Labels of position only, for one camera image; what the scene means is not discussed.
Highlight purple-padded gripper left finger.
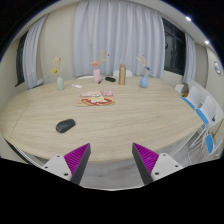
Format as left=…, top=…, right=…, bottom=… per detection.
left=42, top=143, right=91, bottom=185

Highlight blue vase with dried flowers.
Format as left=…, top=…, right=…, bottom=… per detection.
left=136, top=55, right=151, bottom=88

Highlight white blue chair middle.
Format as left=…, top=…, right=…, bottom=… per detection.
left=183, top=86, right=202, bottom=109

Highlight black glasses case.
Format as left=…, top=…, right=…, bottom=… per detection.
left=105, top=77, right=116, bottom=82

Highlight white left curtain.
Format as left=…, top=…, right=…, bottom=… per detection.
left=22, top=16, right=47, bottom=89

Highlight white chair far right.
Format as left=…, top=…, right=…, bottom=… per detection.
left=175, top=84, right=184, bottom=93

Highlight copper metal bottle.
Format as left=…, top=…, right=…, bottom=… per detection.
left=119, top=64, right=126, bottom=85

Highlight white card on table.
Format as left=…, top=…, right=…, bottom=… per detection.
left=72, top=84, right=82, bottom=89

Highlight white blue chair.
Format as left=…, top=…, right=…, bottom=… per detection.
left=183, top=86, right=202, bottom=109
left=190, top=96, right=216, bottom=148

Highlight white blue chair near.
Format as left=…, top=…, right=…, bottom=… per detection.
left=190, top=96, right=216, bottom=148

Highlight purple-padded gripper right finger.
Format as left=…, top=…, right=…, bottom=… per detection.
left=132, top=143, right=182, bottom=185

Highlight pink vase with flowers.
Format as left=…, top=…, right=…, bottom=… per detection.
left=91, top=50, right=107, bottom=83

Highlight green vase with yellow flowers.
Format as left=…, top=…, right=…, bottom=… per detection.
left=51, top=56, right=65, bottom=91

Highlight large white centre curtain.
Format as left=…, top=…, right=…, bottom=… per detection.
left=73, top=0, right=165, bottom=77

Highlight round wall clock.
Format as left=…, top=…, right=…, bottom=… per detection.
left=214, top=61, right=221, bottom=74

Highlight white right curtain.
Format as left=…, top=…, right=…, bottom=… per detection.
left=183, top=33, right=196, bottom=84

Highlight black computer mouse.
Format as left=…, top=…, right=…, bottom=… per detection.
left=56, top=119, right=76, bottom=133

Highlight blue chair at edge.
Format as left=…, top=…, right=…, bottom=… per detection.
left=205, top=134, right=222, bottom=155

